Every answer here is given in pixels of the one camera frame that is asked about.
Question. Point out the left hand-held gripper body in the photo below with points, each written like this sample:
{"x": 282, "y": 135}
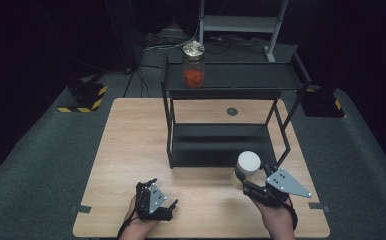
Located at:
{"x": 156, "y": 200}

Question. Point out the person's left hand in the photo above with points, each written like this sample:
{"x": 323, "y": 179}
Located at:
{"x": 137, "y": 230}

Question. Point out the black metal shelf rack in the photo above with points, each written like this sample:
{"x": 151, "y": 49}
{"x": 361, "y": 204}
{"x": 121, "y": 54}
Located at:
{"x": 221, "y": 143}

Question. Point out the grey metal stand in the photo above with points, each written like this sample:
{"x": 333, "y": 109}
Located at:
{"x": 241, "y": 23}

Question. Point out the glass jar of orange powder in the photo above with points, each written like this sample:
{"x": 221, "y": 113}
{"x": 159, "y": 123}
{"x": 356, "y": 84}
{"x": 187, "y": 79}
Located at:
{"x": 193, "y": 76}

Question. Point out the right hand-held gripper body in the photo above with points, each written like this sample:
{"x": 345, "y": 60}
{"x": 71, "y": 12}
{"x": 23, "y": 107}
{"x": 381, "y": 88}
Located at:
{"x": 284, "y": 185}

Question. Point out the grey tape piece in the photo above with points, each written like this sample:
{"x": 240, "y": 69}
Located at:
{"x": 81, "y": 209}
{"x": 319, "y": 206}

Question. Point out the round grey table grommet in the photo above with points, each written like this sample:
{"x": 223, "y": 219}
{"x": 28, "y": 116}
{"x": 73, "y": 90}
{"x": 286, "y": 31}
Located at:
{"x": 232, "y": 111}

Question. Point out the black and yellow striped base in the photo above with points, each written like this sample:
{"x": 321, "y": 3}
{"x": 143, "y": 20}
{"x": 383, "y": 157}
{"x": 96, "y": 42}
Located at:
{"x": 324, "y": 105}
{"x": 84, "y": 95}

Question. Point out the person's right hand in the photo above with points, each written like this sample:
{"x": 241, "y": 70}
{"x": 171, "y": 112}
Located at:
{"x": 277, "y": 223}

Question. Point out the white-lidded jar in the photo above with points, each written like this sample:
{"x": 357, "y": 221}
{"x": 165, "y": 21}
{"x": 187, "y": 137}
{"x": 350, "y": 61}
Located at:
{"x": 248, "y": 162}

